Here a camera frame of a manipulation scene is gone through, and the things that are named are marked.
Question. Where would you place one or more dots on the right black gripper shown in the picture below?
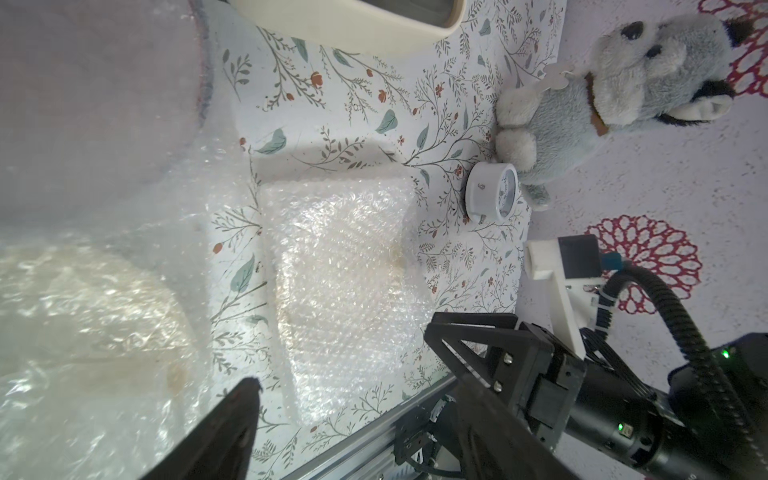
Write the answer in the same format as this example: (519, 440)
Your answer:
(532, 373)

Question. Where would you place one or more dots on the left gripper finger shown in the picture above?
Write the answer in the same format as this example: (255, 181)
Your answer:
(220, 446)

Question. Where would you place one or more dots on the bubble wrap sheet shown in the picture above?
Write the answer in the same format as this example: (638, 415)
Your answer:
(345, 285)

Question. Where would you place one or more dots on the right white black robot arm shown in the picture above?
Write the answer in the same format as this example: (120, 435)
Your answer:
(674, 434)

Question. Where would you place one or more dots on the left bubble wrapped plate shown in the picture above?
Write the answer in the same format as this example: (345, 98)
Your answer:
(107, 306)

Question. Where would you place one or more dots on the pink plate in bubble wrap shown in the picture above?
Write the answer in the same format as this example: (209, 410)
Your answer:
(98, 99)

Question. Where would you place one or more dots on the small white round clock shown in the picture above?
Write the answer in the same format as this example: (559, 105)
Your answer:
(490, 192)

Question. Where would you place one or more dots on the grey raccoon plush toy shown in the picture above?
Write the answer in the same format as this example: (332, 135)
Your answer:
(641, 76)

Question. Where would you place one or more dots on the cream box with dark lid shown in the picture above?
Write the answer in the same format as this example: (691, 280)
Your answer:
(382, 28)

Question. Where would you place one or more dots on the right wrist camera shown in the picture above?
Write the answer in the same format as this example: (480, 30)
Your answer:
(571, 269)

